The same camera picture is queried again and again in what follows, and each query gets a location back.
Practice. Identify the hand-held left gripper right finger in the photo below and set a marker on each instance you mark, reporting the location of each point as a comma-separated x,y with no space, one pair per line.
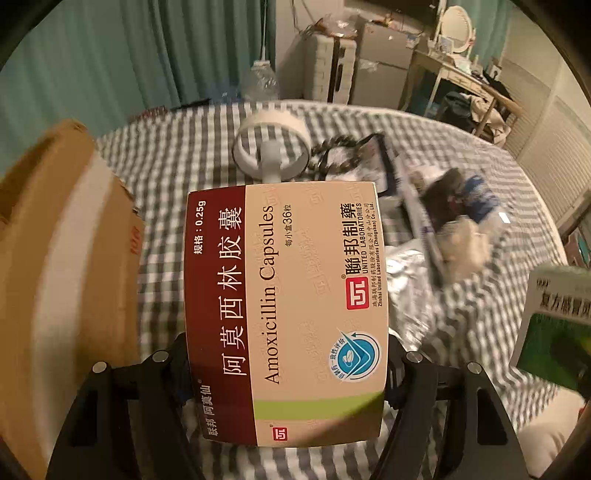
402,369

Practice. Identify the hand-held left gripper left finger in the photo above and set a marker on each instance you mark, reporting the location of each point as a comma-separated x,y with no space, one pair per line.
173,367

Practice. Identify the silver foil blister pack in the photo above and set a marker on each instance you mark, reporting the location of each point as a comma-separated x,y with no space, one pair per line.
408,286

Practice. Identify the beige maroon medicine box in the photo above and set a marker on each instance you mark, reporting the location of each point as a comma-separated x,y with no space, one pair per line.
295,258

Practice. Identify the green white medicine box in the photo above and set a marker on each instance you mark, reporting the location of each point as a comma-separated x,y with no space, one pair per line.
554,332

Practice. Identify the brown cardboard box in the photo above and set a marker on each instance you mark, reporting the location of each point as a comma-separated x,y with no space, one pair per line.
60,258

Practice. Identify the blue white small packet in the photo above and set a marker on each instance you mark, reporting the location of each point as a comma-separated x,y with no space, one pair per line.
482,198

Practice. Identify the white round container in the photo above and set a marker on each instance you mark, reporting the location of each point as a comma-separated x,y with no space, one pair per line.
295,138

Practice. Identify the beige crumpled object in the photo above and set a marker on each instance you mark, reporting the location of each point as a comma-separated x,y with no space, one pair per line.
464,249

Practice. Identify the beige bed sheet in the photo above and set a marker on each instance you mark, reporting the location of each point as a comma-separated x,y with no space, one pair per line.
551,429

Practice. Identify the dark brown blurred object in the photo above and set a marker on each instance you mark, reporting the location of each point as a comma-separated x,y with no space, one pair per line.
441,198

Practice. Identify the chair with piled clothes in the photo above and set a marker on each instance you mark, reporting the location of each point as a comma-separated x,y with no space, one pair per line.
471,108

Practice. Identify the white louvered wardrobe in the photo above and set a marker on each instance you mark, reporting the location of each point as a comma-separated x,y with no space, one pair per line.
554,134

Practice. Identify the cream dressing table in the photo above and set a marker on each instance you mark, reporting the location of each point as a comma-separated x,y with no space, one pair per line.
461,78

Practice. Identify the large clear water bottle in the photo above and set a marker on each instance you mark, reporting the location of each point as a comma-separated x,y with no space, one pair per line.
261,81

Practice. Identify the grey mini fridge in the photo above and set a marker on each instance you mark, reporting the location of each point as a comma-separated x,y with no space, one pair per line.
383,64

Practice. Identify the white hard suitcase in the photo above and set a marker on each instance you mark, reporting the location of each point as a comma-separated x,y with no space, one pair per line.
325,69

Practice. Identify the green curtain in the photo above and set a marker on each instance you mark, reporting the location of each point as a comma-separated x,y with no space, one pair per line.
138,55

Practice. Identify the oval white vanity mirror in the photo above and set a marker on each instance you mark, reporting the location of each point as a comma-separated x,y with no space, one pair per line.
455,27

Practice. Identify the pile of plastic bags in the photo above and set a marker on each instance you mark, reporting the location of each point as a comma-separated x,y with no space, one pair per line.
334,27

